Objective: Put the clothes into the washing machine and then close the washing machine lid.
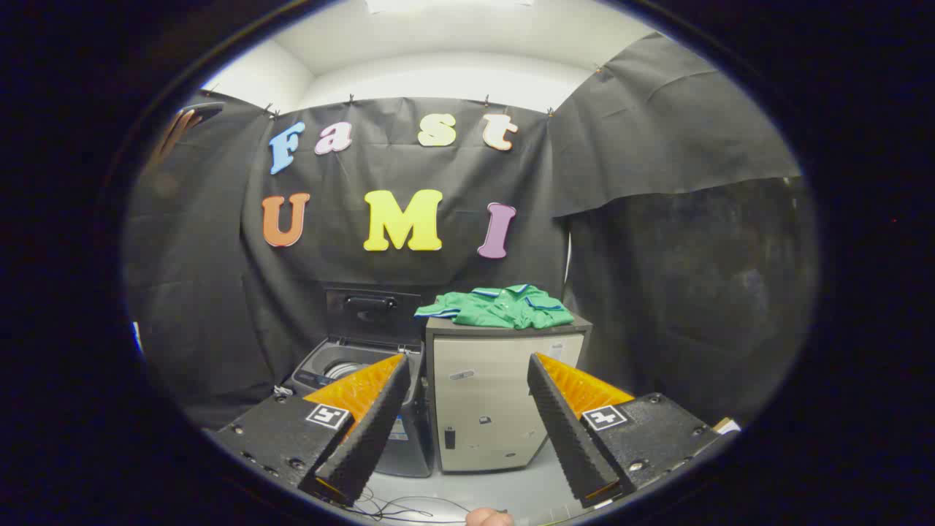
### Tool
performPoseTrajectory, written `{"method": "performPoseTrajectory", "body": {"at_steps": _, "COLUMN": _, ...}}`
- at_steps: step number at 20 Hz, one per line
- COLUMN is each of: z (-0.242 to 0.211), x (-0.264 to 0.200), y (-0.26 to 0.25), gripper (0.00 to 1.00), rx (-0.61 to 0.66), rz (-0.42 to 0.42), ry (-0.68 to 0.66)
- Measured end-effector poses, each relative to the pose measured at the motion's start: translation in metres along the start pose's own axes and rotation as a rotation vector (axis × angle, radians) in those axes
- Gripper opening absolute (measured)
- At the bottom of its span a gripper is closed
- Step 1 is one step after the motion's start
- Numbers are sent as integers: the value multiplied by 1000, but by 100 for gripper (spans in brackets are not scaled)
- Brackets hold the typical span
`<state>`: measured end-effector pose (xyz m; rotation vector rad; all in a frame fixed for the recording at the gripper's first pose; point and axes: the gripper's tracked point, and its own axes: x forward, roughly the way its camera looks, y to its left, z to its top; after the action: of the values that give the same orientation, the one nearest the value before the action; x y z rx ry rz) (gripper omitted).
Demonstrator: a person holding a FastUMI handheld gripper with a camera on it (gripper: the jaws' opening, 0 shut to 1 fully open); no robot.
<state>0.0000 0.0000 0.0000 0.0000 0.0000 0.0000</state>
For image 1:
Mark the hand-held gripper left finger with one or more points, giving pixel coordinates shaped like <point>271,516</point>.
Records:
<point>369,431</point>

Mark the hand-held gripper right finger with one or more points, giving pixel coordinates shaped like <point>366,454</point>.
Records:
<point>566,431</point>

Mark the grey washing machine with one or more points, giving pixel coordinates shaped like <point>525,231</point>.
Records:
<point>321,365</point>

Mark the green polo shirt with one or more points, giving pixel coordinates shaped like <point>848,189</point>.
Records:
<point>504,307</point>

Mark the beige metal cabinet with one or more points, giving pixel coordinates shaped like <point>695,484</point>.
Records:
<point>482,394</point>

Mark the brown wooden frame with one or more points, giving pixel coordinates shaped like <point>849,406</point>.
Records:
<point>175,131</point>

